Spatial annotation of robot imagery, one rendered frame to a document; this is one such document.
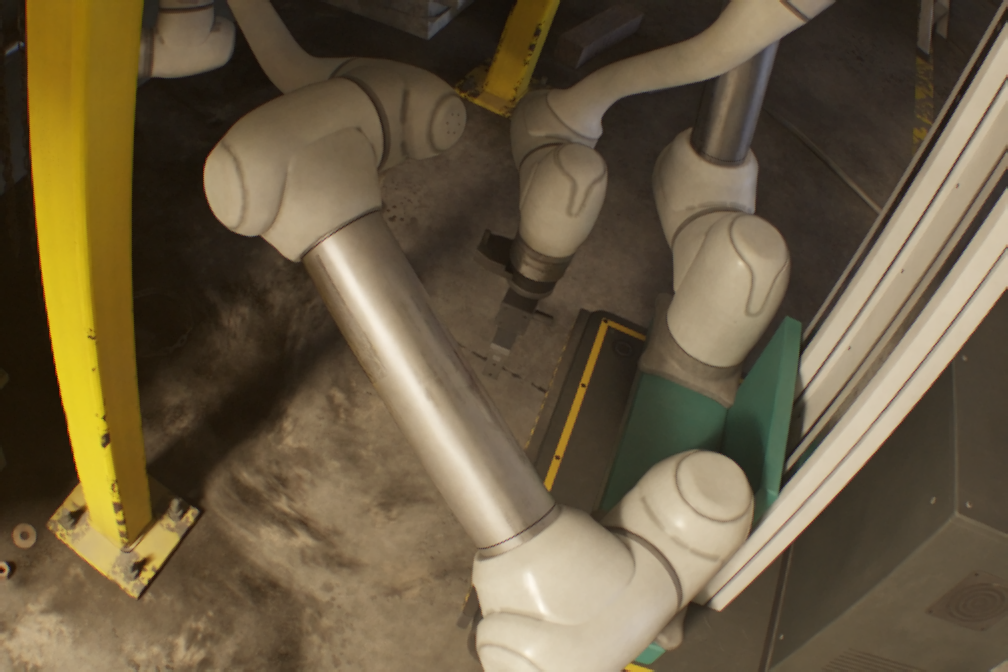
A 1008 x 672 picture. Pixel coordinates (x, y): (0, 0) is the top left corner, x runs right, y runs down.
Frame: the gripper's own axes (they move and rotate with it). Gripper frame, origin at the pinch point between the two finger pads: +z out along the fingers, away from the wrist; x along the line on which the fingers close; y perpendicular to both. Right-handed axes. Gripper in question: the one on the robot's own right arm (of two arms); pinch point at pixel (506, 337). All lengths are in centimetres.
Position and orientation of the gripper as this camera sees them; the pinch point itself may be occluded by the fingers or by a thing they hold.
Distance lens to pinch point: 159.6
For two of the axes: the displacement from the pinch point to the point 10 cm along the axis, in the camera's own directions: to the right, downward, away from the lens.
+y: 9.2, 3.9, 0.0
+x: 2.8, -6.6, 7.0
